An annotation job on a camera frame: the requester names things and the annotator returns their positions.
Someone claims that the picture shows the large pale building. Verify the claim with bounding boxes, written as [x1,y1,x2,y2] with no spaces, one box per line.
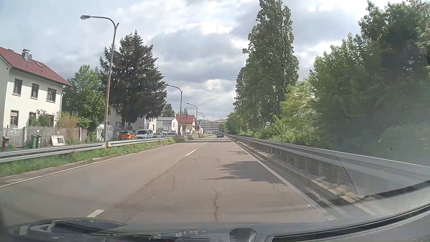
[197,119,226,134]

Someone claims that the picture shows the road markings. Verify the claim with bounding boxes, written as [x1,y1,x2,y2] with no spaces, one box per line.
[0,136,338,222]

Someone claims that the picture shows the dark conifer tree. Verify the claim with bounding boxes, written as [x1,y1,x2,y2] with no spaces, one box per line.
[99,30,168,130]

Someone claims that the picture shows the car's own bonnet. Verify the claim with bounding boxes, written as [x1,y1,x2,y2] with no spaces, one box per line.
[0,180,430,242]

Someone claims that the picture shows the green leafy tree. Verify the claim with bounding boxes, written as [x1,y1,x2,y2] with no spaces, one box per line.
[62,65,107,142]

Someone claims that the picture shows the grey wooden fence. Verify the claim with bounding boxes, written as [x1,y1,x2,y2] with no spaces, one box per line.
[24,126,88,146]

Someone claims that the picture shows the tall grey lamp post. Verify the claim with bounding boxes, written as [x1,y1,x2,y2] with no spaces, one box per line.
[80,15,120,149]

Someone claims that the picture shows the tall poplar tree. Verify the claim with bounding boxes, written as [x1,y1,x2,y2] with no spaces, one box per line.
[233,0,299,130]

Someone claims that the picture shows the grey metal guard rail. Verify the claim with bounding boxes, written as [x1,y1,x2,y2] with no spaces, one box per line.
[227,134,430,198]
[0,134,213,164]

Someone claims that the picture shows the white house with red roof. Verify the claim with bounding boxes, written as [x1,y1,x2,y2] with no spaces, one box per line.
[0,47,72,129]

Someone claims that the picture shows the white building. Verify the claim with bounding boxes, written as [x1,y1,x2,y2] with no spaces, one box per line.
[156,117,179,134]

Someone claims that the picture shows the row of parked cars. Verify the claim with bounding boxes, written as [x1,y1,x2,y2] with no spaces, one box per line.
[153,131,199,138]

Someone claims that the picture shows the grey asphalt road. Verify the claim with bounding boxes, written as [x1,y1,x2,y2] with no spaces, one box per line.
[0,136,340,226]

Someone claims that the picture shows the row of trees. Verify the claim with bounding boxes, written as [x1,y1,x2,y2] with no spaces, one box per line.
[218,0,430,166]

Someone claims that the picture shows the grass verge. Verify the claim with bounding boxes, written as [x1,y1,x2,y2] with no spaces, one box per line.
[0,135,213,179]

